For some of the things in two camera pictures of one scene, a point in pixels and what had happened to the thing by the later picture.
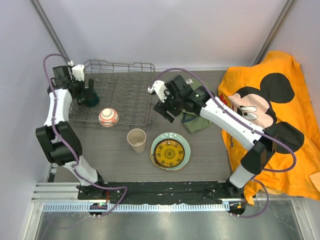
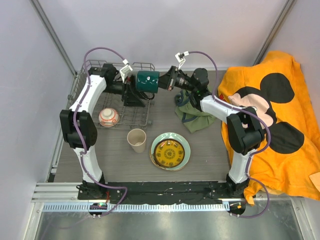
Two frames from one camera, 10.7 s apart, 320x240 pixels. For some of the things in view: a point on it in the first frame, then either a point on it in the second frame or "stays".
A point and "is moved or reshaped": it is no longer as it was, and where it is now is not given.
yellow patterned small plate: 169,153 stays
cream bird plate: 153,161 stays
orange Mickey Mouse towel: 272,94 stays
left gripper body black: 79,87 -> 117,87
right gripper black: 163,110 -> 166,82
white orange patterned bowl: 108,117 stays
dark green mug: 91,98 is moved or reshaped
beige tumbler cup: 137,137 stays
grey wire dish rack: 124,88 stays
